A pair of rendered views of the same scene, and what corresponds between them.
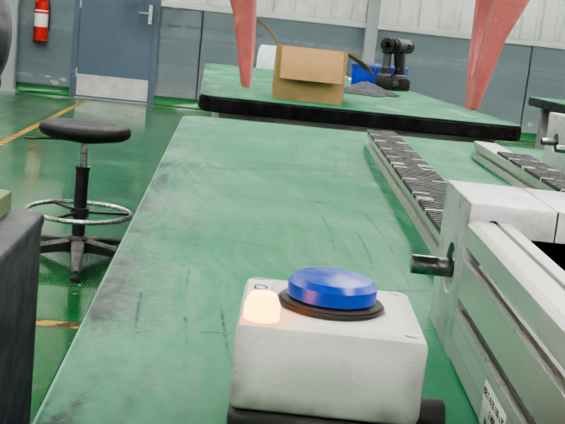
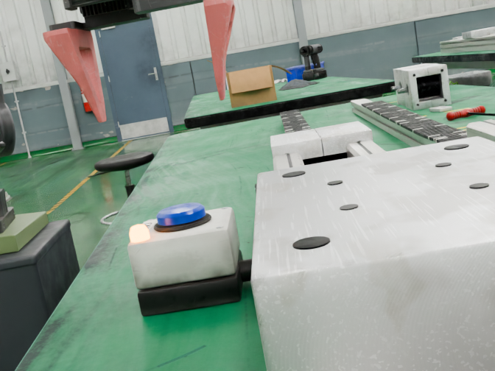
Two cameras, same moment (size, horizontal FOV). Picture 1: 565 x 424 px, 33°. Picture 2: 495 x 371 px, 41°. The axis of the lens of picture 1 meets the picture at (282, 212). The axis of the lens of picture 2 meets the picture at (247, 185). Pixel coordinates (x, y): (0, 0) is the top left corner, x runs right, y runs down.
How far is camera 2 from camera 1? 0.16 m
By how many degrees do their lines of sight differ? 3
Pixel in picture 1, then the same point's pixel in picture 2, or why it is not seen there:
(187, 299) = not seen: hidden behind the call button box
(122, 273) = (107, 240)
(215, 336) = not seen: hidden behind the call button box
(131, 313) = (108, 260)
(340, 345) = (182, 242)
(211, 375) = not seen: hidden behind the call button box
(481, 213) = (278, 150)
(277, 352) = (151, 255)
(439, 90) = (359, 68)
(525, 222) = (304, 149)
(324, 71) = (259, 82)
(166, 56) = (173, 98)
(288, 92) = (240, 101)
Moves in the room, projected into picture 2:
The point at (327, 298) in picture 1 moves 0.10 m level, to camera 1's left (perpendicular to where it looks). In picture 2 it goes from (174, 219) to (51, 240)
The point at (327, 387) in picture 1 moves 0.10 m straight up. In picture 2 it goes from (183, 266) to (157, 138)
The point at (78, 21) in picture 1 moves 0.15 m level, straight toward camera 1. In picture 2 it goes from (110, 91) to (110, 91)
